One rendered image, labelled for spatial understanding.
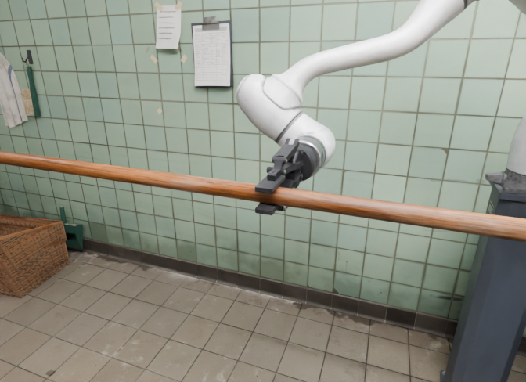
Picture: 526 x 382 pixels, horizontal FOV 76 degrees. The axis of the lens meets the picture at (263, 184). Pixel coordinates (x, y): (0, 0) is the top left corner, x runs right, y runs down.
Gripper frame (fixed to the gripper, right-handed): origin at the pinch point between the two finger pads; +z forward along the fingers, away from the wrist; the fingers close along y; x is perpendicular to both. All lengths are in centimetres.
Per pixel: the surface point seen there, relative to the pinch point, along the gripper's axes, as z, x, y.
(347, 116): -120, 2, 6
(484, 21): -121, -48, -34
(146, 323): -69, 98, 120
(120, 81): -119, 137, -8
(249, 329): -85, 41, 120
